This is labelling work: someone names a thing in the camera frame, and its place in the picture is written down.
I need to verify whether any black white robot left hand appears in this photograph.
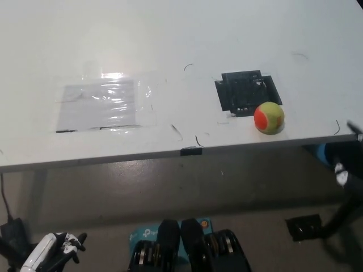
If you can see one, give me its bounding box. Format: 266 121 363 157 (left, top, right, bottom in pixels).
22 232 87 272

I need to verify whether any black floor plate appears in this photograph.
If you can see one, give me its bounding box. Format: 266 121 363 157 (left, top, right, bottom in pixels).
285 214 324 242

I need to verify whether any black tape patch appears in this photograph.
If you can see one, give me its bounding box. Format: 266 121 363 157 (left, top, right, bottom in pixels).
214 67 284 118

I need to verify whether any orange yellow-green small tennis ball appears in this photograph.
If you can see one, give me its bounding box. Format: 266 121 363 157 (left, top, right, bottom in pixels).
254 101 285 134

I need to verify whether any black power adapter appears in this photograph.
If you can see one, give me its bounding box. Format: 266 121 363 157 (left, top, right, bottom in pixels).
0 217 29 256

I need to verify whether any clear plastic taped sheet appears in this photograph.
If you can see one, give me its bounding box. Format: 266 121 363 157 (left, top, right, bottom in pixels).
53 72 158 134

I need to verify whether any blue object under table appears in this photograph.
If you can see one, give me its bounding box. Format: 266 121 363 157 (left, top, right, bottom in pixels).
315 143 330 168

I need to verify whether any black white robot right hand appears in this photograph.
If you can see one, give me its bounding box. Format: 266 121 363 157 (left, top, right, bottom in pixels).
333 120 363 194

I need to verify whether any black table leg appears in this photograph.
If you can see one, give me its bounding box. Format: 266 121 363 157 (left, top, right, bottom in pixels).
323 185 361 239

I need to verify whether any small black tape strip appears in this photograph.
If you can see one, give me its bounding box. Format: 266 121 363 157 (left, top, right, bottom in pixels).
180 147 203 157

